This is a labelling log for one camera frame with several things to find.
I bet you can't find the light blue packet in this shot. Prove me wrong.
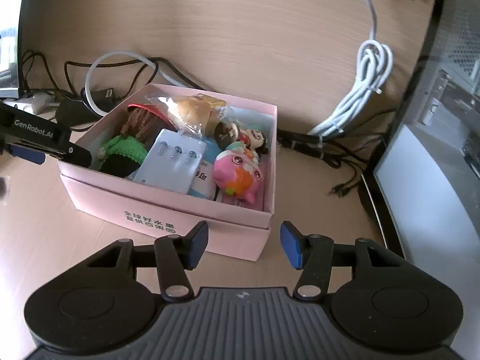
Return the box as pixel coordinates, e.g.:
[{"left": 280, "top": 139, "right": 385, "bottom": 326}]
[{"left": 187, "top": 137, "right": 222, "bottom": 199}]

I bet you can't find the yarn-hair doll green dress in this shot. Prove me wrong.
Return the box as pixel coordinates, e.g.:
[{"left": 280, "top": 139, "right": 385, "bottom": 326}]
[{"left": 98, "top": 104, "right": 174, "bottom": 179}]

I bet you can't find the pink cardboard box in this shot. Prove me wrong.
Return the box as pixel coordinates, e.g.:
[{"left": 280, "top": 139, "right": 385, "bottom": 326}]
[{"left": 58, "top": 83, "right": 279, "bottom": 262}]

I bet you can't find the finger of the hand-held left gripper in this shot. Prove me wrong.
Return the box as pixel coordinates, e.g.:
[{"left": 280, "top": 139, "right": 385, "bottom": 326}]
[
  {"left": 41, "top": 140, "right": 93, "bottom": 169},
  {"left": 0, "top": 139, "right": 47, "bottom": 166}
]

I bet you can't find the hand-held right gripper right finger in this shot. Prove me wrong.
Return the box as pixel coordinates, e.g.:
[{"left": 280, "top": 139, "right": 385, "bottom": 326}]
[{"left": 280, "top": 221, "right": 402, "bottom": 301}]

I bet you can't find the black computer monitor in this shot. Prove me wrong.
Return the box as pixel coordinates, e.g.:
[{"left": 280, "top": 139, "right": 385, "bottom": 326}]
[{"left": 0, "top": 0, "right": 31, "bottom": 98}]

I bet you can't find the white battery charger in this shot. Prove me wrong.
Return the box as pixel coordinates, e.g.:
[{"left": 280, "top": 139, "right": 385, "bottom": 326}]
[{"left": 132, "top": 128, "right": 208, "bottom": 196}]

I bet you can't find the grey looped cable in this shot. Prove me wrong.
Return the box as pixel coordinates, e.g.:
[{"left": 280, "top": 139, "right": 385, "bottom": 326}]
[{"left": 84, "top": 50, "right": 188, "bottom": 119}]

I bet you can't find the black cable with jack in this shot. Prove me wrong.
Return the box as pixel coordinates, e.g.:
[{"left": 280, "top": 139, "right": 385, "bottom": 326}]
[{"left": 277, "top": 127, "right": 377, "bottom": 199}]

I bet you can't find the computer tower case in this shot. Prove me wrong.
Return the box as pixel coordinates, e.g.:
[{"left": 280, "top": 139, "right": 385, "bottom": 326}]
[{"left": 358, "top": 0, "right": 480, "bottom": 282}]

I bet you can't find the bundled white cable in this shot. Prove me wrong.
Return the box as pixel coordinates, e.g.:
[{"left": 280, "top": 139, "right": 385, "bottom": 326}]
[{"left": 307, "top": 0, "right": 394, "bottom": 137}]

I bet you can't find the bread squishy toy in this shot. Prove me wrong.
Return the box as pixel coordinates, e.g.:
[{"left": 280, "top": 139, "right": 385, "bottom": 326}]
[{"left": 144, "top": 94, "right": 227, "bottom": 137}]

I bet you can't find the black power adapter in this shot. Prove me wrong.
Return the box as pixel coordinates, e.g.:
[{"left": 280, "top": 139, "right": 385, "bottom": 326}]
[{"left": 55, "top": 88, "right": 115, "bottom": 128}]

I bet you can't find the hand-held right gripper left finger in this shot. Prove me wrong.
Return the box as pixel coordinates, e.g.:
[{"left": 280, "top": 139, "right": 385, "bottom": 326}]
[{"left": 88, "top": 220, "right": 209, "bottom": 301}]

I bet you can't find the white power strip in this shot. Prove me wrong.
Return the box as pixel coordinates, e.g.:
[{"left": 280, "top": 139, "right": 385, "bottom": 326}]
[{"left": 0, "top": 94, "right": 57, "bottom": 115}]

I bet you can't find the small cartoon figurine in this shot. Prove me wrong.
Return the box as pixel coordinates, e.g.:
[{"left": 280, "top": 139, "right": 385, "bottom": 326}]
[{"left": 214, "top": 122, "right": 270, "bottom": 156}]

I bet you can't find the pink pig toy teal hat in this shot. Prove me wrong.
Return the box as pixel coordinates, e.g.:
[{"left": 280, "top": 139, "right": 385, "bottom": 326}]
[{"left": 213, "top": 140, "right": 263, "bottom": 203}]

